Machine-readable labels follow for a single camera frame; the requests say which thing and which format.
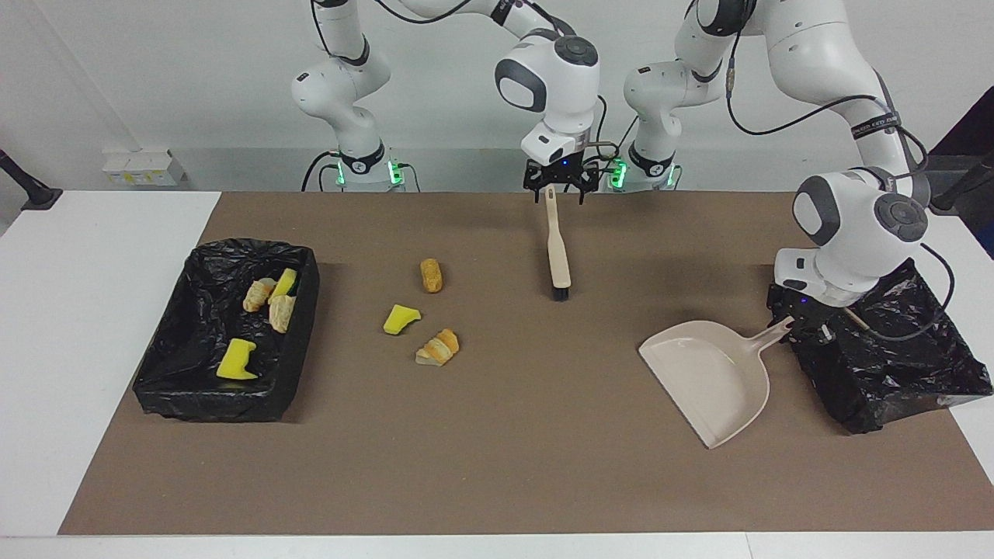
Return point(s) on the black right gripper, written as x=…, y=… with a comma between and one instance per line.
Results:
x=563, y=172

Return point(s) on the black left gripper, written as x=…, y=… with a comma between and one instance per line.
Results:
x=811, y=318

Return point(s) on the beige brush black bristles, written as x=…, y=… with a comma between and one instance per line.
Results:
x=557, y=264

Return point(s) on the beige plastic dustpan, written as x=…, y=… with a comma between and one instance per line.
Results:
x=710, y=380

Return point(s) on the brown fried croquette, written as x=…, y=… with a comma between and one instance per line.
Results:
x=431, y=276

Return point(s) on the croissant piece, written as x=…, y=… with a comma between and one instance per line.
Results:
x=439, y=347
x=258, y=295
x=282, y=313

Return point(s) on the yellow sponge piece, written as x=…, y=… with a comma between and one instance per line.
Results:
x=284, y=282
x=400, y=320

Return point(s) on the notched green yellow sponge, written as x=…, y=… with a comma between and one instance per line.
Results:
x=235, y=361

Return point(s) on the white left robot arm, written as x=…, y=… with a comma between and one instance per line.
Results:
x=808, y=46

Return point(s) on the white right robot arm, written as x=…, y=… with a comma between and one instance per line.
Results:
x=555, y=85

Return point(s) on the black bag-lined bin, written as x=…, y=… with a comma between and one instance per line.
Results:
x=893, y=380
x=186, y=326

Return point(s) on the dark background panel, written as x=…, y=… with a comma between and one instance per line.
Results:
x=974, y=132

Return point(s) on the brown paper table mat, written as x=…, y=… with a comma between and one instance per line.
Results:
x=497, y=481

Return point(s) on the black camera stand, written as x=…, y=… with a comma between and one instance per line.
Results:
x=35, y=194
x=959, y=190

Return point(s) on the white wall socket box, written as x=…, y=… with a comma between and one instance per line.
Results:
x=140, y=167

